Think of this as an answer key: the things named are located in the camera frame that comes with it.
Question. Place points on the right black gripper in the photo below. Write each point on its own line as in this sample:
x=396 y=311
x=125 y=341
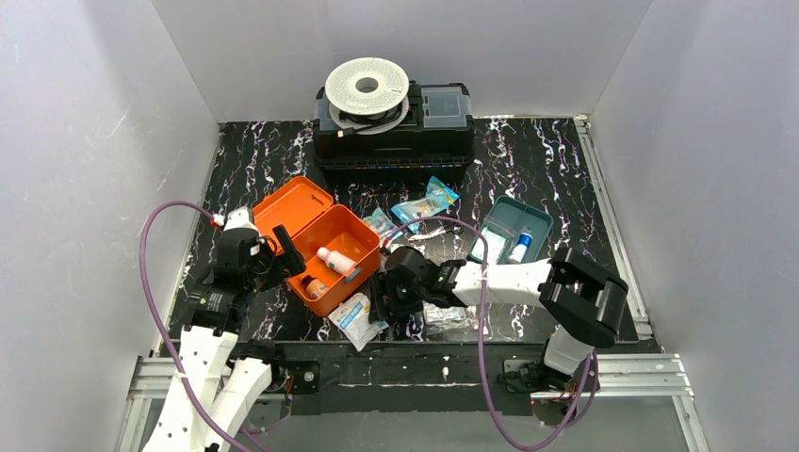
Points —
x=387 y=294

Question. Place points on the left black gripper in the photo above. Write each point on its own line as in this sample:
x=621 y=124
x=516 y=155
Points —
x=274 y=262

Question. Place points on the brown medicine bottle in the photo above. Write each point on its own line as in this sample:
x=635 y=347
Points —
x=313 y=287

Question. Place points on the white medicine bottle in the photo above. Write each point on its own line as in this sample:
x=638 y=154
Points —
x=336 y=261

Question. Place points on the orange medicine box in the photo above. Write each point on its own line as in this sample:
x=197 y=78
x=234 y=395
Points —
x=314 y=220

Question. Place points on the clear bag with teal packet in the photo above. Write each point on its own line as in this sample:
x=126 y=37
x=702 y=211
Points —
x=444 y=318

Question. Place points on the white blue medicine sachet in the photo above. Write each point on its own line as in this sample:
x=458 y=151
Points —
x=352 y=318

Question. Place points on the teal bandage packet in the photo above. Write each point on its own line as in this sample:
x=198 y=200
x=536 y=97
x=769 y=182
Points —
x=496 y=240

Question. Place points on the small blue capped bottle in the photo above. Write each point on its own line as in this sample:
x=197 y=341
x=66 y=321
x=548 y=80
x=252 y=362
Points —
x=518 y=252

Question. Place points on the teal divided tray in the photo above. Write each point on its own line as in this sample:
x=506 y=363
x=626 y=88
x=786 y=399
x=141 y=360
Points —
x=516 y=217

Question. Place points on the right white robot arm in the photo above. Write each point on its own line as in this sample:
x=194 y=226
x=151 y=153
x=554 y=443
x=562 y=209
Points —
x=587 y=301

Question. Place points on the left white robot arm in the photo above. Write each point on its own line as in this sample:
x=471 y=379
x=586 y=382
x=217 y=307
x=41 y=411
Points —
x=217 y=379

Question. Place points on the small teal packet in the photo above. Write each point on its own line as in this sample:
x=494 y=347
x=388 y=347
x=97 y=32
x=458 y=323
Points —
x=383 y=225

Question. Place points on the small scissors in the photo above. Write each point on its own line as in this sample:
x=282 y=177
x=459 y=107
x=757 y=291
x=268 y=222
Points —
x=439 y=231

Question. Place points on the blue cotton swab packet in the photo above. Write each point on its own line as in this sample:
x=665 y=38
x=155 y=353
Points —
x=437 y=199

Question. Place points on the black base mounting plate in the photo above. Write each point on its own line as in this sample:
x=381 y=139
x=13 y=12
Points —
x=332 y=377

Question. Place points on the black plastic toolbox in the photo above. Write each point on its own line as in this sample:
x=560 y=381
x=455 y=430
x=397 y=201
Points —
x=431 y=133

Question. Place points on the white filament spool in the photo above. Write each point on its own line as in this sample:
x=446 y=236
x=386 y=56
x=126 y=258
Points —
x=367 y=96

